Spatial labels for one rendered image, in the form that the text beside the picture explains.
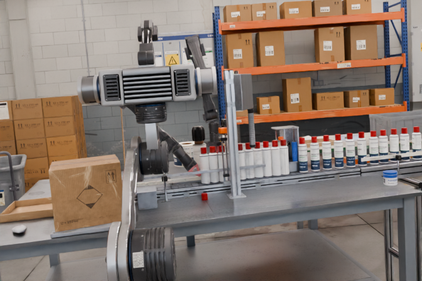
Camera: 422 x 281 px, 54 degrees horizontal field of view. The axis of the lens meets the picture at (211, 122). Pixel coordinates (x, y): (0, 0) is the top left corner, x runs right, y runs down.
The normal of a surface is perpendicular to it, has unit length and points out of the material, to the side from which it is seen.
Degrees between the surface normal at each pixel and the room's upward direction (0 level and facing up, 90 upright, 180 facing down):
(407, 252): 90
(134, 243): 41
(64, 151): 91
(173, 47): 90
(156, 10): 90
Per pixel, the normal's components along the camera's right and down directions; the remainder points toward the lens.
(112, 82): 0.05, 0.09
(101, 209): 0.31, 0.07
